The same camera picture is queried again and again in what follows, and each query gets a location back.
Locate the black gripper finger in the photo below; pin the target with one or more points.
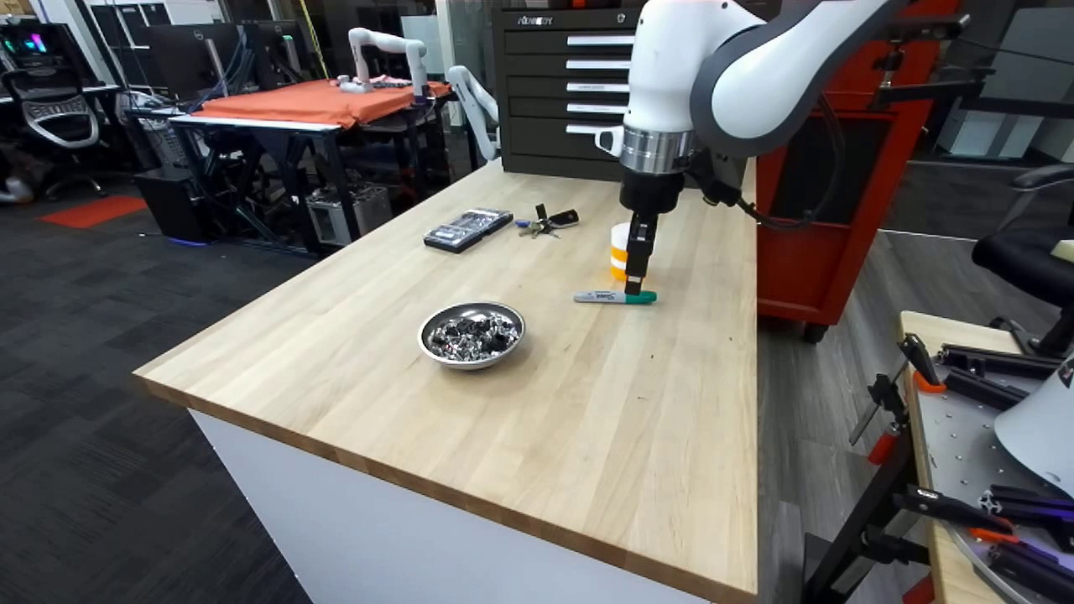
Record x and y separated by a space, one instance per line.
650 254
633 257

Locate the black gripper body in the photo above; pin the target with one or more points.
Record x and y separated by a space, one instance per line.
651 193

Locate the teal piece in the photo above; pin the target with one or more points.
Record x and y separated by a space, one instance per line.
613 297

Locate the white pipe robot arm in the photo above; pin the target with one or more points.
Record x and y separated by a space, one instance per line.
388 56

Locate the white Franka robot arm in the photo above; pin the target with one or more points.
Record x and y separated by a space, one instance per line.
716 67

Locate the orange and white striped mug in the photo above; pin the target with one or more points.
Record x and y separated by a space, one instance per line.
616 254

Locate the key bunch with black fob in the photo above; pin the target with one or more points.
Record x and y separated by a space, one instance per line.
546 221

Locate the black drawer tool chest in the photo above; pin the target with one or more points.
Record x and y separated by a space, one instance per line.
548 89

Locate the dark flat remote control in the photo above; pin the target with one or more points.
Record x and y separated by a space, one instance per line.
469 230

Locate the metal bowl with small parts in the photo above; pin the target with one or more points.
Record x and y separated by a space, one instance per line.
472 332

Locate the red tool cabinet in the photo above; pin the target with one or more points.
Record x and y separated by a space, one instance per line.
828 221

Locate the black and orange bar clamp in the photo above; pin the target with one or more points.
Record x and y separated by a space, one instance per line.
911 389
996 378
983 514

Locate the table with orange cloth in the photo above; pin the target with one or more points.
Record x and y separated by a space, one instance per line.
306 100

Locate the white table base with drawers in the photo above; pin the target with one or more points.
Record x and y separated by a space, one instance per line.
389 524

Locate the wooden side table with plate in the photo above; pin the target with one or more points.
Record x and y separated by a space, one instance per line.
950 469

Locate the black swivel chair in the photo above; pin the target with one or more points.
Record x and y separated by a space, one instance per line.
1024 261

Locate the black mesh office chair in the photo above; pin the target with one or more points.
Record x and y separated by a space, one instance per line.
50 111

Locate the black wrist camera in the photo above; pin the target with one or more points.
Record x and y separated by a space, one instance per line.
716 184

